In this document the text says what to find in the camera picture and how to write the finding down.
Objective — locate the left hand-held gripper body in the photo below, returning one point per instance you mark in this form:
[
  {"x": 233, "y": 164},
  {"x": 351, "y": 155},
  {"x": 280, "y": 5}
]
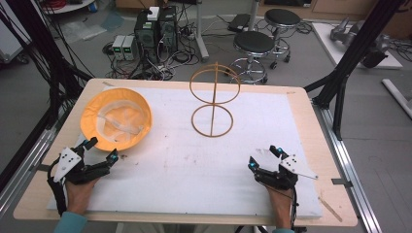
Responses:
[{"x": 72, "y": 165}]

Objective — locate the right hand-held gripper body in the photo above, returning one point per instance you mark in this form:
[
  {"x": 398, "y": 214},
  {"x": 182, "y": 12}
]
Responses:
[{"x": 285, "y": 171}]

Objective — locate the person's left hand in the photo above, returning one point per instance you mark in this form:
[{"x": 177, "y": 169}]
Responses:
[{"x": 79, "y": 197}]

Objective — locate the person's right hand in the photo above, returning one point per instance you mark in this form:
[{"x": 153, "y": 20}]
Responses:
[{"x": 281, "y": 207}]

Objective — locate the wooden table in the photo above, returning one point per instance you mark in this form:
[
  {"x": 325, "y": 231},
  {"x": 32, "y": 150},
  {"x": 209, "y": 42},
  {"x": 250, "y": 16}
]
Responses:
[{"x": 327, "y": 161}]

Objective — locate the white foam mat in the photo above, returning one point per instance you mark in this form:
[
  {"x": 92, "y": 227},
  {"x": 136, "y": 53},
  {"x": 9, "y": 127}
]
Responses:
[{"x": 200, "y": 155}]

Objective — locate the wooden stick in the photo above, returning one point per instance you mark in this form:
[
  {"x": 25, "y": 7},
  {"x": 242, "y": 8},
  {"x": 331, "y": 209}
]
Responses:
[{"x": 330, "y": 209}]

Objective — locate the grey power supply unit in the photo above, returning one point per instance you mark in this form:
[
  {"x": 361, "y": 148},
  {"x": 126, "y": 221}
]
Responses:
[
  {"x": 129, "y": 48},
  {"x": 118, "y": 47}
]

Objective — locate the black round stool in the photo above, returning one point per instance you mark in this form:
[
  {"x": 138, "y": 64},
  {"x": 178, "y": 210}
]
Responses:
[
  {"x": 282, "y": 22},
  {"x": 254, "y": 48}
]

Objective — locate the black computer tower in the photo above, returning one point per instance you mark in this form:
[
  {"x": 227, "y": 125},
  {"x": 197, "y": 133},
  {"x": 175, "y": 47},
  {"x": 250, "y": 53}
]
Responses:
[
  {"x": 145, "y": 32},
  {"x": 168, "y": 29}
]

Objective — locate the white floor board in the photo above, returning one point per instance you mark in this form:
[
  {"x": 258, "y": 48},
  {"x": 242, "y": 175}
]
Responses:
[{"x": 350, "y": 48}]

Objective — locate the white tube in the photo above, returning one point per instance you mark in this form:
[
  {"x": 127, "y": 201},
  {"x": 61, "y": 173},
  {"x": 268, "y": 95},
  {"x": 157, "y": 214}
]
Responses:
[{"x": 397, "y": 96}]

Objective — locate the grey desk leg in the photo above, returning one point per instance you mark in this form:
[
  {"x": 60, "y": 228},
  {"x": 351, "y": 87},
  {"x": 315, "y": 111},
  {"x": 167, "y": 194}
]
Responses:
[{"x": 200, "y": 32}]

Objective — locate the grey robot parts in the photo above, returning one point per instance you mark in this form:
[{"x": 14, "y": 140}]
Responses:
[{"x": 362, "y": 37}]

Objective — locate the aluminium rail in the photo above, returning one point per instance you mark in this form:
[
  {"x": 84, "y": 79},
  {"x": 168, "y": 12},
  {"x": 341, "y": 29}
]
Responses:
[
  {"x": 22, "y": 168},
  {"x": 348, "y": 161}
]

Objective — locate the black metal frame strut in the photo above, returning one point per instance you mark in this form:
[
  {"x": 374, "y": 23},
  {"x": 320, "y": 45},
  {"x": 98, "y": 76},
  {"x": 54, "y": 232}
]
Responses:
[
  {"x": 39, "y": 48},
  {"x": 353, "y": 61}
]

